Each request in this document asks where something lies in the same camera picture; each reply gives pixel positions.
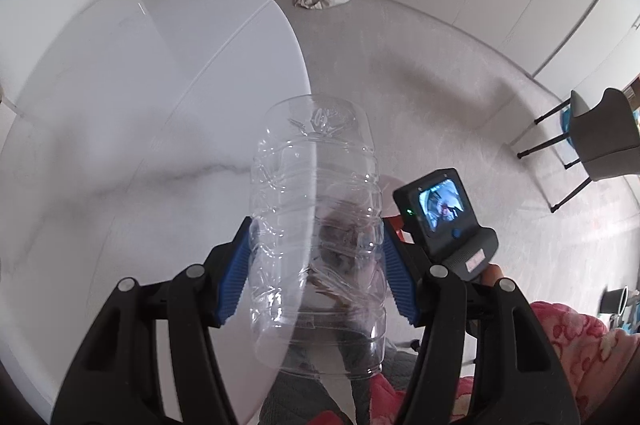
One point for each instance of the blue item under chair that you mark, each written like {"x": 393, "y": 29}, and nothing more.
{"x": 567, "y": 120}

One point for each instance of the clear plastic bottle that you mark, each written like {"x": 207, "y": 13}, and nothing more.
{"x": 320, "y": 185}

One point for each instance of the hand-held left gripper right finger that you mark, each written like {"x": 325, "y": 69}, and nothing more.
{"x": 400, "y": 275}

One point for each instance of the wooden shelf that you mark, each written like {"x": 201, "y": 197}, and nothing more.
{"x": 632, "y": 97}

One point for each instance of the black bin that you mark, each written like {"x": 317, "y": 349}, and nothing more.
{"x": 614, "y": 301}

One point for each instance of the grey chair with black legs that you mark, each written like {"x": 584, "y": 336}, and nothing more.
{"x": 605, "y": 140}

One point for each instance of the person's right hand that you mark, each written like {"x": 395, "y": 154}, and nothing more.
{"x": 492, "y": 274}

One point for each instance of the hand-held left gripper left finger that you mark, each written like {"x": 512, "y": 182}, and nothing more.
{"x": 235, "y": 275}

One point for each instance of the grey trash bag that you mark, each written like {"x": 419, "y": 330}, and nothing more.
{"x": 305, "y": 397}

